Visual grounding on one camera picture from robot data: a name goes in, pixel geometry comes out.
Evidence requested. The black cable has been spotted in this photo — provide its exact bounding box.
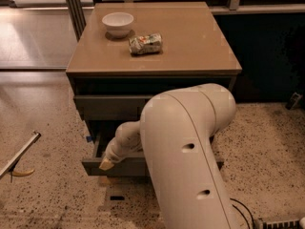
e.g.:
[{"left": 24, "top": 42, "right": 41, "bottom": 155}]
[{"left": 230, "top": 198, "right": 255, "bottom": 229}]

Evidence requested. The metal bar with hook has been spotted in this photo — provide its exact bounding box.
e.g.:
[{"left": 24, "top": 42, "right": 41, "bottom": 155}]
[{"left": 0, "top": 131, "right": 41, "bottom": 179}]

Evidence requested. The grey top drawer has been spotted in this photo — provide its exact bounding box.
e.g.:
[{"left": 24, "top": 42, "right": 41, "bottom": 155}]
[{"left": 74, "top": 95, "right": 152, "bottom": 121}]

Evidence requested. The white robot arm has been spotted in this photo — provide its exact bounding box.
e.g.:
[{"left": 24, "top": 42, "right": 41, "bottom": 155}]
[{"left": 100, "top": 83, "right": 240, "bottom": 229}]

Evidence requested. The grey drawer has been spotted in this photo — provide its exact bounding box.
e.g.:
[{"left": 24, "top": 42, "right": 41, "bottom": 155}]
[
  {"left": 74, "top": 95, "right": 152, "bottom": 121},
  {"left": 81, "top": 131, "right": 225, "bottom": 177}
]

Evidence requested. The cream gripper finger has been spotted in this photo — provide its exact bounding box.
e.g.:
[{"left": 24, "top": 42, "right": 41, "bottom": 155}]
[{"left": 99, "top": 157, "right": 114, "bottom": 171}]

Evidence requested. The dark object by wall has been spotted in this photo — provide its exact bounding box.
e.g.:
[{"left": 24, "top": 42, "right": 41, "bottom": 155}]
[{"left": 285, "top": 92, "right": 303, "bottom": 110}]

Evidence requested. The small black floor plate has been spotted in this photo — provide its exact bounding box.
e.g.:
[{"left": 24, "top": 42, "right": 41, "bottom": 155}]
[{"left": 110, "top": 196, "right": 125, "bottom": 201}]

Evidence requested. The grey power strip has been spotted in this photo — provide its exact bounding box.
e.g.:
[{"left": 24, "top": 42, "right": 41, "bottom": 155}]
[{"left": 254, "top": 219, "right": 305, "bottom": 229}]

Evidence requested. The white ceramic bowl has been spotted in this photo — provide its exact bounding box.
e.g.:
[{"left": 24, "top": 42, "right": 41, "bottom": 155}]
[{"left": 102, "top": 12, "right": 133, "bottom": 38}]

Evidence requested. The crushed drink can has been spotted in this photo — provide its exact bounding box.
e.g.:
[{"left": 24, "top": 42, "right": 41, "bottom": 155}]
[{"left": 129, "top": 33, "right": 163, "bottom": 55}]

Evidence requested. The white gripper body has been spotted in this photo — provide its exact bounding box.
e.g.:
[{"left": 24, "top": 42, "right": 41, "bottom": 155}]
[{"left": 103, "top": 138, "right": 129, "bottom": 164}]

